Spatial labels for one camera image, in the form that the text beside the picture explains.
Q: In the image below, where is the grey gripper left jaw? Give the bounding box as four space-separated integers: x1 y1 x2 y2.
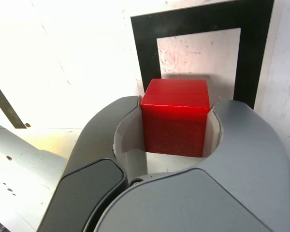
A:
37 95 150 232

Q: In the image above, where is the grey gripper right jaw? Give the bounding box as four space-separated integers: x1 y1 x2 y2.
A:
94 99 290 232

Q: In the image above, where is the red cube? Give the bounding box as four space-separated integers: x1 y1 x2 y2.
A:
140 78 211 159

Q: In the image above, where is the black tape square outline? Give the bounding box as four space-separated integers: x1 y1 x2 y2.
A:
130 0 276 112

